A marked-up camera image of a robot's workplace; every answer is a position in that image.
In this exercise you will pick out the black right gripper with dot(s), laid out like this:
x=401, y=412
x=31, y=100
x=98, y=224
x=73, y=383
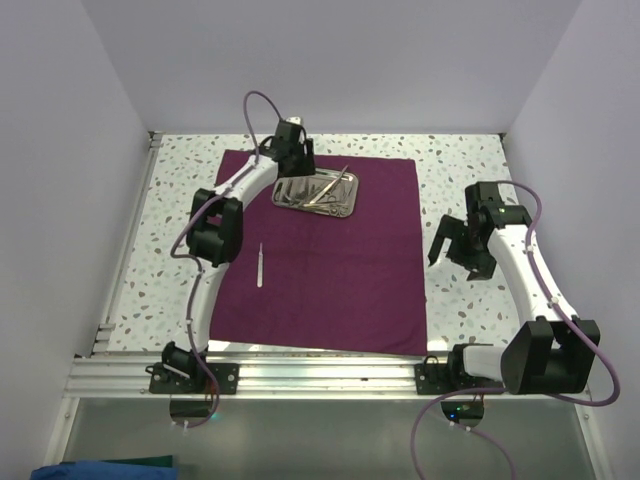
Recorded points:
x=452, y=228

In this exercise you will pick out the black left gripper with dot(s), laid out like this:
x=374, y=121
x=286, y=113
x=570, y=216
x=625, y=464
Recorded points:
x=307, y=166

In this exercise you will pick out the steel scalpel handle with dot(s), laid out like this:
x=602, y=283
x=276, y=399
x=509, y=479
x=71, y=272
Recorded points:
x=260, y=267

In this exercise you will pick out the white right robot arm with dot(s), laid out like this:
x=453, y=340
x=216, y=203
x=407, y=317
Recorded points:
x=551, y=353

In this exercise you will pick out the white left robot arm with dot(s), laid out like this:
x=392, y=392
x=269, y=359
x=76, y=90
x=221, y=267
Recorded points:
x=213, y=237

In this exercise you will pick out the steel instrument tray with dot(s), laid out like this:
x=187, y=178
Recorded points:
x=308, y=186

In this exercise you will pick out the steel scissors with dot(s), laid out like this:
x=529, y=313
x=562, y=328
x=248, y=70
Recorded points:
x=338, y=203

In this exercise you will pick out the blue cloth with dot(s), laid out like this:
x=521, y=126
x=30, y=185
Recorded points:
x=103, y=470

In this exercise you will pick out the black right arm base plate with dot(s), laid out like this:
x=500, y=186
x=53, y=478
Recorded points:
x=437, y=379

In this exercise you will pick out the aluminium left side rail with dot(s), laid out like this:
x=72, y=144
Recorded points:
x=108, y=320

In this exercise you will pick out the aluminium rail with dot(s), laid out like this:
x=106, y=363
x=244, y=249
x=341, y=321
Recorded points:
x=108, y=320
x=287, y=375

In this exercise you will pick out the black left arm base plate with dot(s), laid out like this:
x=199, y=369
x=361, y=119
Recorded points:
x=165, y=381

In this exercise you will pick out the aluminium front rail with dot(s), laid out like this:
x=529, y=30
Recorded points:
x=287, y=375

